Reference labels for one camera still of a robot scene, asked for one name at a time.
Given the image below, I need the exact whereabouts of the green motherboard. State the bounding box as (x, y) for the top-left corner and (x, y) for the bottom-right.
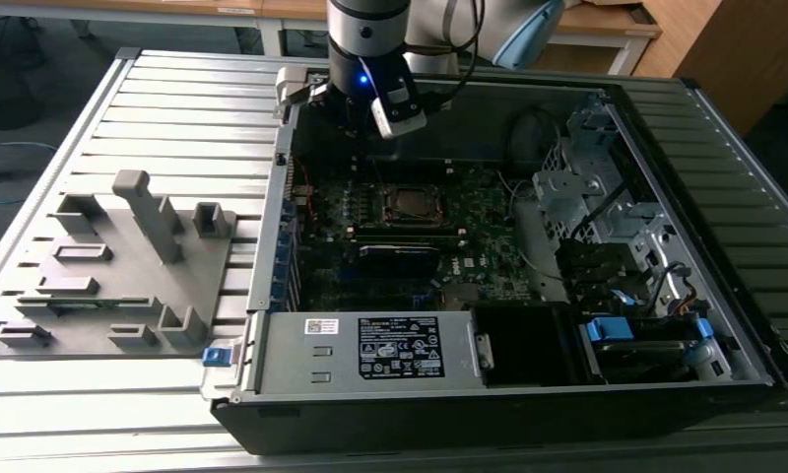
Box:
(293, 165), (569, 314)

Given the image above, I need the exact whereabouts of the silver power supply unit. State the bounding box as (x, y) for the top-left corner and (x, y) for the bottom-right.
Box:
(253, 309), (488, 394)

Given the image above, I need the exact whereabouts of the wooden desk white frame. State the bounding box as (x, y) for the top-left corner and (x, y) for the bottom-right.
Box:
(0, 0), (268, 56)
(261, 0), (663, 76)

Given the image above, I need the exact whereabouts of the blue disk carrier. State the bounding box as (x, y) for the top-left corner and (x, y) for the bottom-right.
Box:
(580, 316), (717, 384)

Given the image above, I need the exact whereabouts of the silver metal disk bay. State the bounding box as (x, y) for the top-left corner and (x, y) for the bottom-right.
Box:
(531, 169), (609, 209)

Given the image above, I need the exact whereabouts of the black drive cable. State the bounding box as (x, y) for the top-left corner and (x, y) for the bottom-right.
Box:
(567, 179), (632, 247)

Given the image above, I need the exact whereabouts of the black graphics card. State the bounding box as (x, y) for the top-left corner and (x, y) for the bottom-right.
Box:
(356, 242), (444, 278)

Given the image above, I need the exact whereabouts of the black power cable bundle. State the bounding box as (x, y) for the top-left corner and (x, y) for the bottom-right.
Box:
(647, 259), (705, 319)

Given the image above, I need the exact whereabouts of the grey parts rack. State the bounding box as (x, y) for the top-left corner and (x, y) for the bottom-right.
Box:
(0, 169), (238, 357)

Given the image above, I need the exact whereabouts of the green RAM stick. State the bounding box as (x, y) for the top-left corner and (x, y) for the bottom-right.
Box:
(45, 299), (125, 313)

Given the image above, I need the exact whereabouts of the blue floor cable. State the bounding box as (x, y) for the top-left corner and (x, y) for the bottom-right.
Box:
(0, 140), (61, 206)

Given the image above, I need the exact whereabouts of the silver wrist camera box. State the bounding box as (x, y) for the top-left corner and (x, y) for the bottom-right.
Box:
(369, 81), (431, 140)

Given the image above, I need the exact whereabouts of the black PC case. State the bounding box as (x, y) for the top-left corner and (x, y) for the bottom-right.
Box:
(200, 66), (788, 457)

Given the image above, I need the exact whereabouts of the black plastic shroud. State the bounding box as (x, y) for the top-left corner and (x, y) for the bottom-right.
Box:
(471, 302), (583, 389)

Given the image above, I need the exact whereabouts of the grey plastic case latch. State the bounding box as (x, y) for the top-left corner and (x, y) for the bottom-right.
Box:
(273, 67), (310, 121)

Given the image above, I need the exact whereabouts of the perforated metal drive cage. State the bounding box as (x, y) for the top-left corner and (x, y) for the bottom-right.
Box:
(539, 96), (625, 173)

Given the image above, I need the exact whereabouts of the wooden cabinet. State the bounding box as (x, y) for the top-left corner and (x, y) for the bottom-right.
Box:
(632, 0), (788, 138)

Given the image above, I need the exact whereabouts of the thick black cable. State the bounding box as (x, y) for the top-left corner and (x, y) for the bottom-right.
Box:
(505, 106), (561, 167)

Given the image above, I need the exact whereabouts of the grey chipset heat sink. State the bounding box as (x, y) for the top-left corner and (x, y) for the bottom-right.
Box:
(441, 282), (481, 305)

